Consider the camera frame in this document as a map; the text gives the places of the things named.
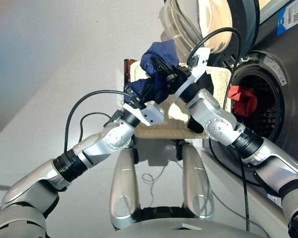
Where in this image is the round washing machine door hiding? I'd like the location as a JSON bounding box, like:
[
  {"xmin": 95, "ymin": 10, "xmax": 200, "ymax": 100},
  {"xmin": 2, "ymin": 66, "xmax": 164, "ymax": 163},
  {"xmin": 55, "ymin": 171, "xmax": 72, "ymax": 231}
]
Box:
[{"xmin": 158, "ymin": 0, "xmax": 260, "ymax": 67}]

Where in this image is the navy blue garment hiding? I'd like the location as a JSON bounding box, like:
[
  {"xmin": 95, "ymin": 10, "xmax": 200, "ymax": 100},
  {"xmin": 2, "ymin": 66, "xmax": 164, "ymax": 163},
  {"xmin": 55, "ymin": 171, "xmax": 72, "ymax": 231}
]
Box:
[{"xmin": 124, "ymin": 39, "xmax": 181, "ymax": 105}]

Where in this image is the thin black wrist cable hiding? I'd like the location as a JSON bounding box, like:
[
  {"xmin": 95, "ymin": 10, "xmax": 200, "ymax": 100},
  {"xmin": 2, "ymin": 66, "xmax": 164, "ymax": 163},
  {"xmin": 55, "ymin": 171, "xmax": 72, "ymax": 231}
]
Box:
[{"xmin": 78, "ymin": 111, "xmax": 120, "ymax": 144}]

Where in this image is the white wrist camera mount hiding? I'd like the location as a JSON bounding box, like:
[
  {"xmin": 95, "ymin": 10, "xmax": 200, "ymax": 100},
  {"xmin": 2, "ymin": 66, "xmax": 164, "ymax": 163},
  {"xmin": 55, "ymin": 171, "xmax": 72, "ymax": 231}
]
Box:
[
  {"xmin": 122, "ymin": 100, "xmax": 165, "ymax": 127},
  {"xmin": 174, "ymin": 47, "xmax": 212, "ymax": 99}
]

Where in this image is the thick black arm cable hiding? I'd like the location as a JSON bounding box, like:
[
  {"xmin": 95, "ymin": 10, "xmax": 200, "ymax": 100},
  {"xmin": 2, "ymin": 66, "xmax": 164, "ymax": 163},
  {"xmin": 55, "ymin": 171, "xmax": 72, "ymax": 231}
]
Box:
[
  {"xmin": 64, "ymin": 89, "xmax": 132, "ymax": 153},
  {"xmin": 187, "ymin": 27, "xmax": 251, "ymax": 231}
]

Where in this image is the thin grey floor cord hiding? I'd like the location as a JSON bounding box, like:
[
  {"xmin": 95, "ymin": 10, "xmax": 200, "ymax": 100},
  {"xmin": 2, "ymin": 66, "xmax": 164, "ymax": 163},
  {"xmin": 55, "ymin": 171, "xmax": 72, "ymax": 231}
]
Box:
[{"xmin": 141, "ymin": 162, "xmax": 171, "ymax": 201}]

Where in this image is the silver robot torso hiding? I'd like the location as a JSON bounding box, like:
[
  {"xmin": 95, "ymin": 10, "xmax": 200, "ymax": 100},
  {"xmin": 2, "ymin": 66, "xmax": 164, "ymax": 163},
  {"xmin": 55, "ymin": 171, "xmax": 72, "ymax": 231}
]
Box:
[{"xmin": 114, "ymin": 218, "xmax": 264, "ymax": 238}]

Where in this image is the blue energy label sticker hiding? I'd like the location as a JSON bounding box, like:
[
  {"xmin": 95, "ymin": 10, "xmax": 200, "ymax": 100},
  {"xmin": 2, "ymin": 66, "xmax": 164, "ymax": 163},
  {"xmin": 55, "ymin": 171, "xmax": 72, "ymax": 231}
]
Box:
[{"xmin": 267, "ymin": 193, "xmax": 283, "ymax": 206}]

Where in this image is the black garment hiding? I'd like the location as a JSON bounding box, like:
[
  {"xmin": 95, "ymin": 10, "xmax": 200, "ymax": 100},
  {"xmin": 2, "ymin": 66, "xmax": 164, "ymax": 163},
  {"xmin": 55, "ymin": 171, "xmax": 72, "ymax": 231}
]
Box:
[{"xmin": 187, "ymin": 71, "xmax": 214, "ymax": 134}]

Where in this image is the blue sticker with barcode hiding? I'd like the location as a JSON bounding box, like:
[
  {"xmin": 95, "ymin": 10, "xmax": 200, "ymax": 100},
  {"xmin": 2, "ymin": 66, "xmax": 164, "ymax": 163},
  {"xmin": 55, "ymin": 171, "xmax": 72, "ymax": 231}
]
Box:
[{"xmin": 277, "ymin": 0, "xmax": 298, "ymax": 37}]

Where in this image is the orange garment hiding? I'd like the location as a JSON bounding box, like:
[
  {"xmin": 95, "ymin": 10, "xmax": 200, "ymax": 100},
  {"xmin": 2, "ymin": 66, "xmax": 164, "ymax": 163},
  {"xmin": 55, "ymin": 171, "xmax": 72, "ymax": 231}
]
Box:
[{"xmin": 227, "ymin": 85, "xmax": 258, "ymax": 117}]

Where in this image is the grey washing machine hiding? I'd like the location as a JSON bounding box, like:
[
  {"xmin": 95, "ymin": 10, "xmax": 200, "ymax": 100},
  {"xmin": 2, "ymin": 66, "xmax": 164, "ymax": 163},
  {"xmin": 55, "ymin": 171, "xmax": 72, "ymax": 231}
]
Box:
[{"xmin": 201, "ymin": 0, "xmax": 298, "ymax": 224}]

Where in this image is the silver robot leg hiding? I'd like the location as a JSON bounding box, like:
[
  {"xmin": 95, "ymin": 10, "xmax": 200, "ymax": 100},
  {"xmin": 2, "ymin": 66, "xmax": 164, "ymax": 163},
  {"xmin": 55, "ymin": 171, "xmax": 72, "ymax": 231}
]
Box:
[
  {"xmin": 109, "ymin": 146, "xmax": 140, "ymax": 229},
  {"xmin": 182, "ymin": 143, "xmax": 216, "ymax": 220}
]

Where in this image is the grey drum rim sticker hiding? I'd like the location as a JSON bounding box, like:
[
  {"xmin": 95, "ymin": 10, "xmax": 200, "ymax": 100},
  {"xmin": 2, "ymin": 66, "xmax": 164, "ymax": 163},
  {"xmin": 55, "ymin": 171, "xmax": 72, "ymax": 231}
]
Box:
[{"xmin": 263, "ymin": 56, "xmax": 288, "ymax": 87}]

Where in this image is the black robot waist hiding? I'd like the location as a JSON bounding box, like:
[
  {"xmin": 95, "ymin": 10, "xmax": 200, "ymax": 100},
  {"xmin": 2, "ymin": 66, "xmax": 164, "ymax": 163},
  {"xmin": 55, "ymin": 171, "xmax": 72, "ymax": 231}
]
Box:
[{"xmin": 136, "ymin": 205, "xmax": 188, "ymax": 222}]

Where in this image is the pale woven laundry basket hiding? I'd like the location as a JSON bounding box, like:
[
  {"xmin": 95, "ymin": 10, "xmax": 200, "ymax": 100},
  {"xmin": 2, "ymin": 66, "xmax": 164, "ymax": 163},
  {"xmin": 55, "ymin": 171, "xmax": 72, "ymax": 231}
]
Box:
[{"xmin": 130, "ymin": 60, "xmax": 233, "ymax": 139}]

